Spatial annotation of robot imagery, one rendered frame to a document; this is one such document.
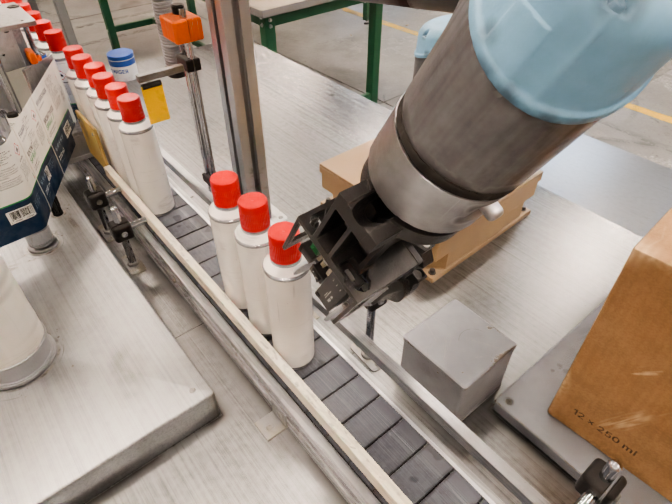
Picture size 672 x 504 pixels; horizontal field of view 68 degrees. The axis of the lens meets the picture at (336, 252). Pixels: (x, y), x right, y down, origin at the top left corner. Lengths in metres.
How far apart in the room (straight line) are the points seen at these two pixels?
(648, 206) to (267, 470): 0.86
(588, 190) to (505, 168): 0.90
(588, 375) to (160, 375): 0.50
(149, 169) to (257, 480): 0.50
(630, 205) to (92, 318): 0.97
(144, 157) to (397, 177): 0.63
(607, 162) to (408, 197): 1.01
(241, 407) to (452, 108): 0.53
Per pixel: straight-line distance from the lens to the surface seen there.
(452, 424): 0.52
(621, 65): 0.20
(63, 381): 0.71
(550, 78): 0.20
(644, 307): 0.53
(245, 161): 0.85
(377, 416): 0.61
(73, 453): 0.65
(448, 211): 0.26
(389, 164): 0.26
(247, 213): 0.55
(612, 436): 0.66
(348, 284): 0.32
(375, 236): 0.27
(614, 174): 1.21
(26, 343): 0.70
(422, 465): 0.59
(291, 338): 0.59
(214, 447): 0.66
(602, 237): 1.01
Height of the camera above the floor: 1.40
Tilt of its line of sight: 42 degrees down
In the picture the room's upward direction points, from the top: straight up
